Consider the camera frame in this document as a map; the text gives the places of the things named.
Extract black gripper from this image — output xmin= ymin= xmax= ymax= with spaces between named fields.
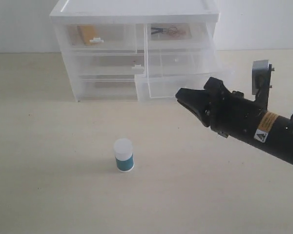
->
xmin=175 ymin=77 xmax=268 ymax=139

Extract white capped teal bottle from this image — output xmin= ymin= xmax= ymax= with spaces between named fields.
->
xmin=113 ymin=138 xmax=135 ymax=173

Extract yellow cheese wedge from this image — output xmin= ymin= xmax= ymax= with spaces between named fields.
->
xmin=77 ymin=25 xmax=97 ymax=46

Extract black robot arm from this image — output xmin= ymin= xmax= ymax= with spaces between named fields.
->
xmin=175 ymin=77 xmax=293 ymax=165

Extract bottom wide clear drawer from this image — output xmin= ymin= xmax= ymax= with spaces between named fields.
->
xmin=75 ymin=75 xmax=137 ymax=100

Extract wide clear drawer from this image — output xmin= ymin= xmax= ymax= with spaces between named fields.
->
xmin=75 ymin=75 xmax=137 ymax=100
xmin=75 ymin=55 xmax=145 ymax=75

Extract white plastic drawer cabinet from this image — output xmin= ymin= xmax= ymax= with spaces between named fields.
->
xmin=50 ymin=0 xmax=221 ymax=102

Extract middle wide clear drawer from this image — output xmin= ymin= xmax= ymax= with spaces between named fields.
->
xmin=75 ymin=55 xmax=145 ymax=75

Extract brown rubber bands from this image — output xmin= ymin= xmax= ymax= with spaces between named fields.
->
xmin=166 ymin=26 xmax=187 ymax=37

